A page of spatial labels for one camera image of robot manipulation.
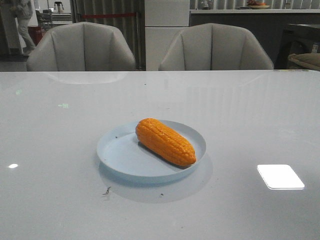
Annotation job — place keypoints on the orange toy corn cob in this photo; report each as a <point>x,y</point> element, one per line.
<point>166,142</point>

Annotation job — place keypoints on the light blue round plate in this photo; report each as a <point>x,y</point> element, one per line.
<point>121,153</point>

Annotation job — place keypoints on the right beige upholstered chair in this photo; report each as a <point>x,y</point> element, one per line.
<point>215,47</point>

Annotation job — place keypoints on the beige upholstered chair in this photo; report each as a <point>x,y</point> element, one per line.
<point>215,47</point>
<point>82,46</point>

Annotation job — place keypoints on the white cabinet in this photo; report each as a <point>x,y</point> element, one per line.
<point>163,18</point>

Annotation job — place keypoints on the left beige upholstered chair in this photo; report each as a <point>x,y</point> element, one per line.
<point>82,46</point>

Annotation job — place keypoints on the grey counter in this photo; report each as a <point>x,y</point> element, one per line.
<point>266,24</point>

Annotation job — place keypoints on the fruit bowl on counter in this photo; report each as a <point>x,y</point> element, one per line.
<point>257,5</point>

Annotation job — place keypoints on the red bin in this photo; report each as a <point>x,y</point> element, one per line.
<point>35,33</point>

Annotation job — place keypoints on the tan cushion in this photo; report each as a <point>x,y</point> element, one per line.
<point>309,61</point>

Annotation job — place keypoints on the person in light clothes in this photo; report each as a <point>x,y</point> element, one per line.
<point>23,11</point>

